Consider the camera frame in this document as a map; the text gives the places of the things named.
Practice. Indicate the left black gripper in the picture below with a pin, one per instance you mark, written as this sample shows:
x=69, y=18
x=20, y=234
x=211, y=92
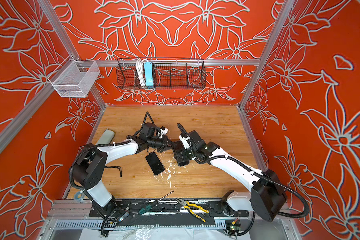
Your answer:
x=165, y=146

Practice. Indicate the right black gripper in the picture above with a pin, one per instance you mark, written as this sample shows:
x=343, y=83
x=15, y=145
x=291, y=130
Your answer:
x=181, y=155

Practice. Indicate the black phone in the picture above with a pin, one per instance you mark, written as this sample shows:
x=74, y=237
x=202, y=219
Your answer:
x=155, y=164
x=182, y=161

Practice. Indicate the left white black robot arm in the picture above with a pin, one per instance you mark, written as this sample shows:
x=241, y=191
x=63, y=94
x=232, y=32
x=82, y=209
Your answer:
x=85, y=174

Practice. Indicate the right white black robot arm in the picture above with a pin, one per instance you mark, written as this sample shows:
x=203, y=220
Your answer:
x=268, y=194

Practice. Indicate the grey-green glasses case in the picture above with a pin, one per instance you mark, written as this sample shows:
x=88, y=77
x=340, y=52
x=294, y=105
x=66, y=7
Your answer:
x=106, y=137

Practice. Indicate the light blue box in basket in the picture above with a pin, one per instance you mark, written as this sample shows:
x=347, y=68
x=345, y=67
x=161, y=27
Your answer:
x=149, y=72

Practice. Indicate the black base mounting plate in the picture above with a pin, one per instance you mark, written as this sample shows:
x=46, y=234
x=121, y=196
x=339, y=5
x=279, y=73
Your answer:
x=167, y=206

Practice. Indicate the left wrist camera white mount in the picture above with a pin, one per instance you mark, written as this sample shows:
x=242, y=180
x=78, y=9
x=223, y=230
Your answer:
x=162, y=132

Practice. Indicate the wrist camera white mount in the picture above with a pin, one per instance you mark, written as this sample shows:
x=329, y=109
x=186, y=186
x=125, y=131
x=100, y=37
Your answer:
x=184, y=141
x=162, y=132

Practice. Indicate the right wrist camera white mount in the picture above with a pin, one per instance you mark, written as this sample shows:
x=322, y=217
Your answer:
x=184, y=141

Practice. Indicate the black wire wall basket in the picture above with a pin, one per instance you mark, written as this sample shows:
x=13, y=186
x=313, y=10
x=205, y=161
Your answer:
x=169, y=74

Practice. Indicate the green handled screwdriver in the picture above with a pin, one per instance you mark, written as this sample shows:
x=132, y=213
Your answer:
x=150, y=205

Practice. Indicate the circuit board with wires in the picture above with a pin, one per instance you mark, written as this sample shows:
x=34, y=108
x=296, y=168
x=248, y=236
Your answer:
x=233, y=227

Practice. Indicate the white mesh wall basket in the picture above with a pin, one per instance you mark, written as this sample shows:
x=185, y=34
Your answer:
x=75, y=78

